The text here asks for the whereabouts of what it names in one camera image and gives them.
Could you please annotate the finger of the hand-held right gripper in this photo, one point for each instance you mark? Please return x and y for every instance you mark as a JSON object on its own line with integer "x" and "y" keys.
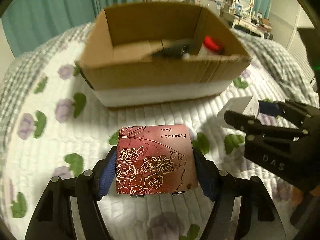
{"x": 240, "y": 120}
{"x": 268, "y": 108}

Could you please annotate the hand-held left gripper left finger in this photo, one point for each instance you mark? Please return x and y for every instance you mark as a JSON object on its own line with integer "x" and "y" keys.
{"x": 107, "y": 180}

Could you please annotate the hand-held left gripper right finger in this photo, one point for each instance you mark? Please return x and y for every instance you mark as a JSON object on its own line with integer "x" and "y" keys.
{"x": 205, "y": 180}

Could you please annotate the white charger plug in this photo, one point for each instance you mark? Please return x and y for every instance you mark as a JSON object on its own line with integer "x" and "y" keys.
{"x": 243, "y": 105}

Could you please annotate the red rose print tin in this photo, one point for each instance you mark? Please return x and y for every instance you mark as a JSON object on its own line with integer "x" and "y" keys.
{"x": 155, "y": 160}

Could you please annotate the white bottle with red cap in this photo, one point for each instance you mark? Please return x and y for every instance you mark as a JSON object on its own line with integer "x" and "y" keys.
{"x": 212, "y": 43}

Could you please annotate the black remote control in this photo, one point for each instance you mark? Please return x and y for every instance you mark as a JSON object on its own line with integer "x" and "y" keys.
{"x": 172, "y": 48}

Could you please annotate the brown cardboard box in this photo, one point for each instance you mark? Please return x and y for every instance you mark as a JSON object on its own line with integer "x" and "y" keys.
{"x": 150, "y": 75}

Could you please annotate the checked blanket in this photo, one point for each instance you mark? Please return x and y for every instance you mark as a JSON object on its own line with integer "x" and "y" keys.
{"x": 270, "y": 52}

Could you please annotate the floral quilted mat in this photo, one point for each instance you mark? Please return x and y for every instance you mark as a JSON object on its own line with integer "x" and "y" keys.
{"x": 155, "y": 116}

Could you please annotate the white louvred wardrobe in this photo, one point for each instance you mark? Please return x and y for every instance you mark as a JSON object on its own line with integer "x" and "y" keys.
{"x": 293, "y": 30}

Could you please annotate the white dressing table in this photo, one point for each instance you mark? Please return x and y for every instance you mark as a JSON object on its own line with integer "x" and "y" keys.
{"x": 247, "y": 23}

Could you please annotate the wide green curtain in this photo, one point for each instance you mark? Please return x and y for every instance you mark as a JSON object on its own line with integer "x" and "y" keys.
{"x": 45, "y": 12}

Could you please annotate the small picture frame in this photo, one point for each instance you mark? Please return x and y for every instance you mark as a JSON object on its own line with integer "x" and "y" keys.
{"x": 238, "y": 8}

